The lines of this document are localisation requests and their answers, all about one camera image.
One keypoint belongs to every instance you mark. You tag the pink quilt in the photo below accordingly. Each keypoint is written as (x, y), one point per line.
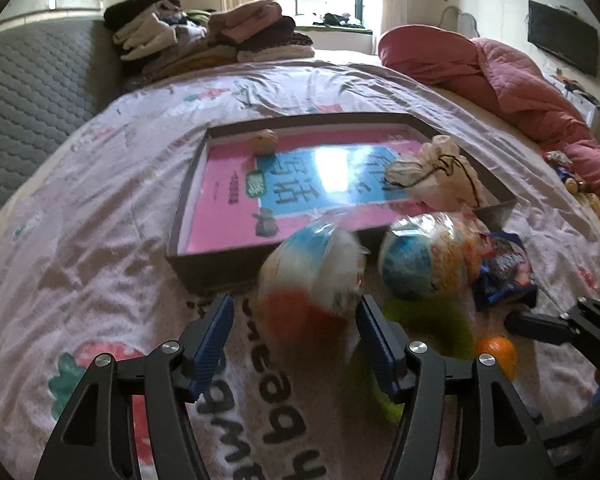
(530, 100)

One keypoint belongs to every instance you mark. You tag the white side table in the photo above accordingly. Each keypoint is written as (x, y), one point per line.
(577, 100)

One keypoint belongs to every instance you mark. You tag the green fuzzy cloth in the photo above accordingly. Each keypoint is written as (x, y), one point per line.
(440, 325)

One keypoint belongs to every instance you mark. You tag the walnut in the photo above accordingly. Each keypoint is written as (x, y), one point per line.
(265, 141)

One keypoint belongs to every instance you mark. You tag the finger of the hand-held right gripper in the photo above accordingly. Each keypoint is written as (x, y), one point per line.
(535, 327)

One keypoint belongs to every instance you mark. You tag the blue cookie packet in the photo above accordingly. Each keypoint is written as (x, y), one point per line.
(505, 270)

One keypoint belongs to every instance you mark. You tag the orange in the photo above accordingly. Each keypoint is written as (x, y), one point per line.
(500, 352)

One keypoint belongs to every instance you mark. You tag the green windowsill mat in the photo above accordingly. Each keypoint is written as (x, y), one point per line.
(335, 30)

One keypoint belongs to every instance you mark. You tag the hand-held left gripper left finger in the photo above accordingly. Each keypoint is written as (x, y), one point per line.
(211, 345)

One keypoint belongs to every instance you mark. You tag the small blue packet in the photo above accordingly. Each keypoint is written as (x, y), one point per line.
(565, 172)

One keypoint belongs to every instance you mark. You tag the grey quilted headboard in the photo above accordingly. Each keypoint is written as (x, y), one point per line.
(30, 110)

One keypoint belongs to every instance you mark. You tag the pink and blue book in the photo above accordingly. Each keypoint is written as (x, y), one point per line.
(220, 200)

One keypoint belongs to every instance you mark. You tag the black wall television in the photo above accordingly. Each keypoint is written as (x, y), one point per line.
(562, 35)

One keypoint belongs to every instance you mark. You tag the printed pink bed sheet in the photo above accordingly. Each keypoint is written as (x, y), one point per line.
(105, 260)

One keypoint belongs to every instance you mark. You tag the pink pillow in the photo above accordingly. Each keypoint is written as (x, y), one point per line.
(425, 55)

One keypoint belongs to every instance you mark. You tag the blue toy capsule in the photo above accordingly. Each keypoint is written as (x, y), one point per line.
(415, 260)

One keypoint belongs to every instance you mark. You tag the pile of folded clothes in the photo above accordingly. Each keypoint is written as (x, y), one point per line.
(205, 40)

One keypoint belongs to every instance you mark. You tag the shallow grey cardboard box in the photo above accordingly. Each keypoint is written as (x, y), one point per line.
(220, 270)

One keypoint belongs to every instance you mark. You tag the red and white wrapped snack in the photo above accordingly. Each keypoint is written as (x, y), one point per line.
(559, 157)

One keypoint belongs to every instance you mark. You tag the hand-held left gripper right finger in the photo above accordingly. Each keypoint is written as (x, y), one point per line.
(380, 345)

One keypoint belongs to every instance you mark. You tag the dark clothes on windowsill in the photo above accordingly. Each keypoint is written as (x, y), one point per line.
(342, 19)

